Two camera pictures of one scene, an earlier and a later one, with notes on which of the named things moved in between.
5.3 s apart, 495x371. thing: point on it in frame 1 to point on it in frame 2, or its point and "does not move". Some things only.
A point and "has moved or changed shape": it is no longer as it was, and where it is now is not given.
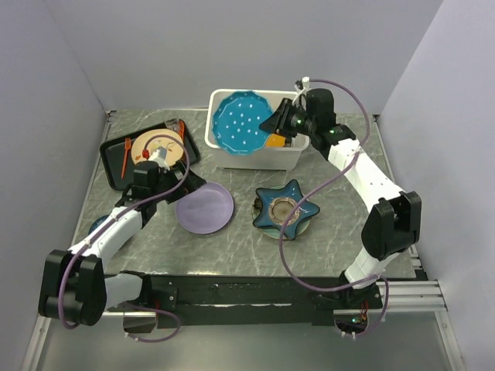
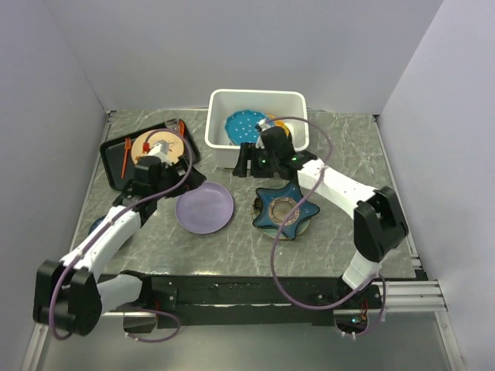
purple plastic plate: (205, 209) does not move
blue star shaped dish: (278, 202) does not move
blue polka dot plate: (236, 122) has moved or changed shape
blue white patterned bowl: (97, 222) does not move
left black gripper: (190, 184) does not move
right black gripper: (278, 121) to (248, 151)
